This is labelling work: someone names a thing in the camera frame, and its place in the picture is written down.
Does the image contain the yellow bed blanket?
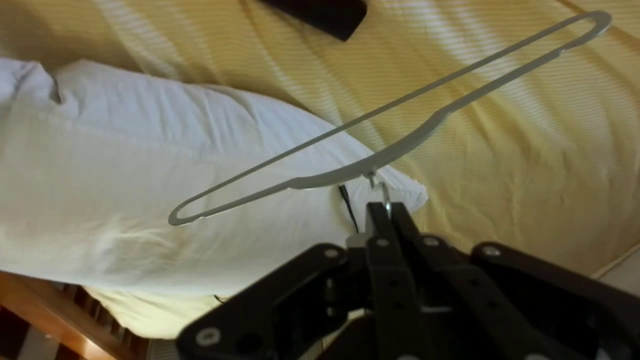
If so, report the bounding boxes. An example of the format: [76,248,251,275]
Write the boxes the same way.
[0,0,640,278]

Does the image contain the white bed sheet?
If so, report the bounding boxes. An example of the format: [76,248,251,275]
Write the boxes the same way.
[590,248,640,298]

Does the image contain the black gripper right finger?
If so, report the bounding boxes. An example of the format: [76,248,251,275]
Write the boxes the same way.
[388,202,640,360]

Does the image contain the black remote control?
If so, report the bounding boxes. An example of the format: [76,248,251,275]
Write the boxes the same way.
[258,0,370,44]

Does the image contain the large white pillow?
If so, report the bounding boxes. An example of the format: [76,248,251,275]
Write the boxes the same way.
[0,56,430,337]

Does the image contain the wooden bunk bed frame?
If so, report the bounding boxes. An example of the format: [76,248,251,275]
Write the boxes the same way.
[0,268,151,360]

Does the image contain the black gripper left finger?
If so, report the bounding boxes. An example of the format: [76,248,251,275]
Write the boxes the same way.
[175,202,427,360]

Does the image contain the grey wire clothes hanger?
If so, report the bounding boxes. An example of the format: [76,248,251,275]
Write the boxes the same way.
[165,9,613,228]

